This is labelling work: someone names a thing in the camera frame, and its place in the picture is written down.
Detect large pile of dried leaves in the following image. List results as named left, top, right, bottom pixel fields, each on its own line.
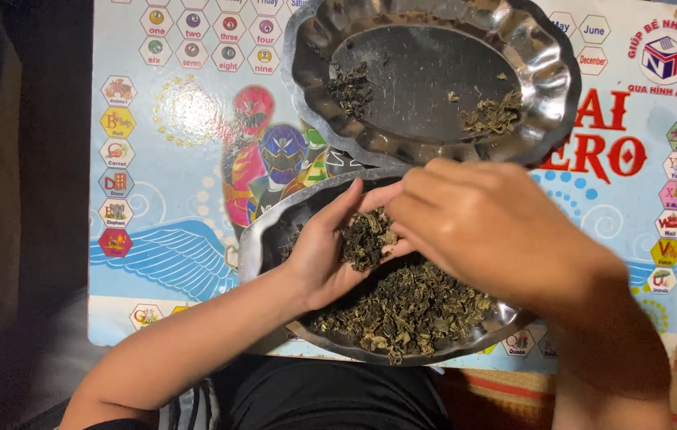
left=279, top=224, right=493, bottom=366

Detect striped woven floor mat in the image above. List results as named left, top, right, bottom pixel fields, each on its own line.
left=434, top=309, right=677, bottom=430

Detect colourful printed children's table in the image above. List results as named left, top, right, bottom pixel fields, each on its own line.
left=88, top=0, right=677, bottom=376

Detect clump of dried leaves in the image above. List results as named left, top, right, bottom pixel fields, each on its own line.
left=340, top=207, right=400, bottom=272

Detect black shorts with white stripes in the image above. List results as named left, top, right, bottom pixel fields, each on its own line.
left=84, top=355, right=453, bottom=430

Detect small dark dried leaf heap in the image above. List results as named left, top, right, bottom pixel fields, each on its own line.
left=326, top=60, right=375, bottom=119

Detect person's right hand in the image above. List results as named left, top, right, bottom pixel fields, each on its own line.
left=386, top=158, right=609, bottom=307

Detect plain-rimmed oval metal tray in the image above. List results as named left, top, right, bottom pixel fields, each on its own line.
left=237, top=166, right=536, bottom=367

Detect small pale dried leaf heap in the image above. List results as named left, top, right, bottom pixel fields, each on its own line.
left=458, top=90, right=523, bottom=137

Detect scalloped oval metal tray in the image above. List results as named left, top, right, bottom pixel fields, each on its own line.
left=280, top=0, right=583, bottom=169

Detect person's left hand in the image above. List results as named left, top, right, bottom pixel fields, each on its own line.
left=283, top=177, right=418, bottom=313

